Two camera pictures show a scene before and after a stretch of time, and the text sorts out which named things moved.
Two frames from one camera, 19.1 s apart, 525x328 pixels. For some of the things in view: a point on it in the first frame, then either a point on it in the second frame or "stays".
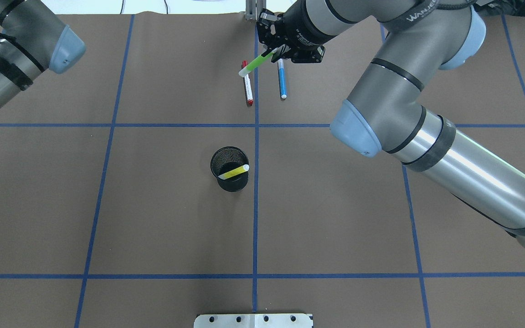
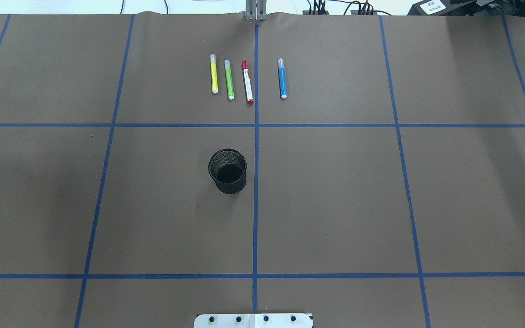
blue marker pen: (282, 81) stays
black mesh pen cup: (226, 159) stays
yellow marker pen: (235, 171) → (214, 74)
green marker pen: (256, 62) → (229, 80)
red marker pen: (249, 97) stays
